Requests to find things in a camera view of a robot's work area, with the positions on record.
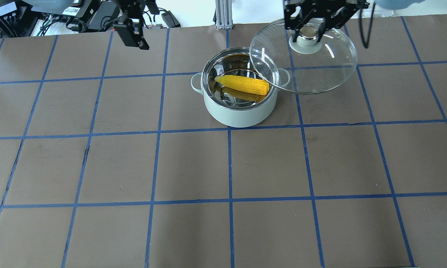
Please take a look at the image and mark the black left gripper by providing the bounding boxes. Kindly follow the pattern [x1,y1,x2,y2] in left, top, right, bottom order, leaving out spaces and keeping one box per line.
[113,0,150,50]

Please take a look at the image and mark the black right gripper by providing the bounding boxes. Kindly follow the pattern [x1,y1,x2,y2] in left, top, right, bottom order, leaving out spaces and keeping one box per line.
[283,0,369,43]

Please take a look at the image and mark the glass pot lid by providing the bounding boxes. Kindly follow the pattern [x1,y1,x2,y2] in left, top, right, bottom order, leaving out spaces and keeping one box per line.
[250,19,357,95]

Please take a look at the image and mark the yellow corn cob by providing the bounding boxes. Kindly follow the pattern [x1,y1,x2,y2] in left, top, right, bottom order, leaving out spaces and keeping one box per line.
[214,75,270,96]

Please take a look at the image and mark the pale green cooking pot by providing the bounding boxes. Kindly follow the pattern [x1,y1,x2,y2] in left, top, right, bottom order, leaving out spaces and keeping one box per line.
[191,47,290,128]

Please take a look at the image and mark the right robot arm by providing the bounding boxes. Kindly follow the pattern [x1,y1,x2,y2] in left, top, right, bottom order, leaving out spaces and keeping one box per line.
[283,0,421,49]

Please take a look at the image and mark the black power adapter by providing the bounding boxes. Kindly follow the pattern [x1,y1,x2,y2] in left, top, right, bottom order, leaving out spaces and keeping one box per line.
[86,1,120,32]

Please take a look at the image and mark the black small power brick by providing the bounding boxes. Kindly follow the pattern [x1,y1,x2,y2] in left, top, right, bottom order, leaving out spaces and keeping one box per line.
[161,11,181,28]

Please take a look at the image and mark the aluminium frame post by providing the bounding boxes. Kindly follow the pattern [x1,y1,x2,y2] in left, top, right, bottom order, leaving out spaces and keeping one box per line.
[214,0,234,29]

